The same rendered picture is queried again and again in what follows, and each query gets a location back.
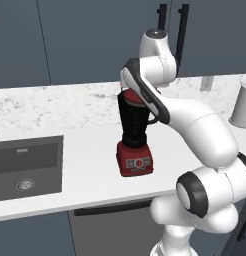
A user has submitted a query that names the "red and black blender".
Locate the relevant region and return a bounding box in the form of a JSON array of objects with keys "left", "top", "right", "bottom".
[{"left": 115, "top": 89, "right": 161, "bottom": 178}]

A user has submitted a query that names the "red blender lid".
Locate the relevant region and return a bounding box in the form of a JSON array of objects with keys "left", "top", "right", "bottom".
[{"left": 122, "top": 87, "right": 162, "bottom": 108}]

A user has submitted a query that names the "grey sink basin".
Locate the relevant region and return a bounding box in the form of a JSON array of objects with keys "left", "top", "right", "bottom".
[{"left": 0, "top": 134, "right": 65, "bottom": 203}]

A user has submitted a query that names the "grey dishwasher front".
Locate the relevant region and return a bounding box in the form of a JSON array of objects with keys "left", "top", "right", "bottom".
[{"left": 67, "top": 198, "right": 170, "bottom": 256}]

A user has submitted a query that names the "dark blue base cupboard door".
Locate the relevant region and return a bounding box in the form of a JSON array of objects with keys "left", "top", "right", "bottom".
[
  {"left": 188, "top": 196, "right": 246, "bottom": 256},
  {"left": 0, "top": 211, "right": 77, "bottom": 256}
]

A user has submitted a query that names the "black dishwasher handle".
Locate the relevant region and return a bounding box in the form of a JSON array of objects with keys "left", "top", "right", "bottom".
[{"left": 73, "top": 198, "right": 157, "bottom": 217}]

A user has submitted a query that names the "white wall socket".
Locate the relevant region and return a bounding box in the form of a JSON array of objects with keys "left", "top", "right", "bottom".
[{"left": 200, "top": 75, "right": 215, "bottom": 92}]

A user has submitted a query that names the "black base cupboard handle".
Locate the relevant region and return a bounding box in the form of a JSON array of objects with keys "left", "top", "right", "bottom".
[{"left": 236, "top": 215, "right": 246, "bottom": 243}]

